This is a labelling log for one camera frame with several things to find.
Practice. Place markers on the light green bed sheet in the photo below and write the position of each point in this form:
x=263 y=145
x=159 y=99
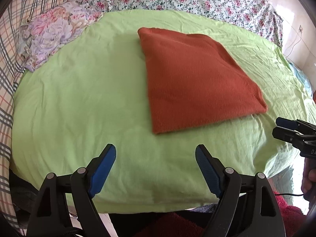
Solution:
x=93 y=92

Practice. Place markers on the person's right hand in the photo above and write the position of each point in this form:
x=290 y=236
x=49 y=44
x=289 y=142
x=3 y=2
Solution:
x=308 y=175

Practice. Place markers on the rust orange knit sweater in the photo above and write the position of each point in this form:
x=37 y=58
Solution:
x=193 y=81

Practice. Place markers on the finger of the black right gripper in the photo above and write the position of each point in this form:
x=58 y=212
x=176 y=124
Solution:
x=291 y=136
x=287 y=123

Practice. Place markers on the red fluffy cloth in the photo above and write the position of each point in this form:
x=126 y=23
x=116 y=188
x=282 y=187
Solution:
x=293 y=218

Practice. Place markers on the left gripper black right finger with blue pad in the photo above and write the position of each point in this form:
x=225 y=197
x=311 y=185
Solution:
x=247 y=205

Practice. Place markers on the purple pink floral pillow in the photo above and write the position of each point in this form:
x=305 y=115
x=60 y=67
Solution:
x=44 y=35

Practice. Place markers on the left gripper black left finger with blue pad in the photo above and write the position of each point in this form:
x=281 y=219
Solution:
x=50 y=215

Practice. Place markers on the plaid checked blanket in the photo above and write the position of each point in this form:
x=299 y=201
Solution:
x=13 y=14

